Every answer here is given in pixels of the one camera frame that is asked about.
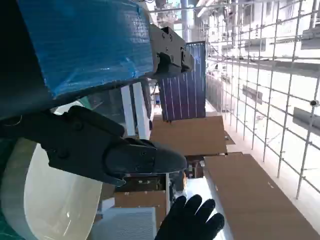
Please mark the white plate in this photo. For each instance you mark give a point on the white plate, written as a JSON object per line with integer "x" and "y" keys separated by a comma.
{"x": 57, "y": 200}

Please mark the small brown cardboard sheet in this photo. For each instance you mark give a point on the small brown cardboard sheet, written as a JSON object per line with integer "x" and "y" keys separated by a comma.
{"x": 187, "y": 135}

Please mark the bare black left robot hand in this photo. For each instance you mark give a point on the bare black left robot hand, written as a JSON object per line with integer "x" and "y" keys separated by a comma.
{"x": 82, "y": 50}

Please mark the white frame post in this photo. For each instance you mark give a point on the white frame post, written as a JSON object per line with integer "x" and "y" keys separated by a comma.
{"x": 140, "y": 112}

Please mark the blue partition panel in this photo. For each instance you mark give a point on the blue partition panel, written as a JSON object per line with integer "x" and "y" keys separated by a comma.
{"x": 185, "y": 100}

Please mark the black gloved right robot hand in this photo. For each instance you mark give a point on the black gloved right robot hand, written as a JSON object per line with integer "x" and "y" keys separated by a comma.
{"x": 185, "y": 220}

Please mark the brown cardboard box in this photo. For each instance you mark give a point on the brown cardboard box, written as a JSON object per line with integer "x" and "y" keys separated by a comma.
{"x": 145, "y": 200}

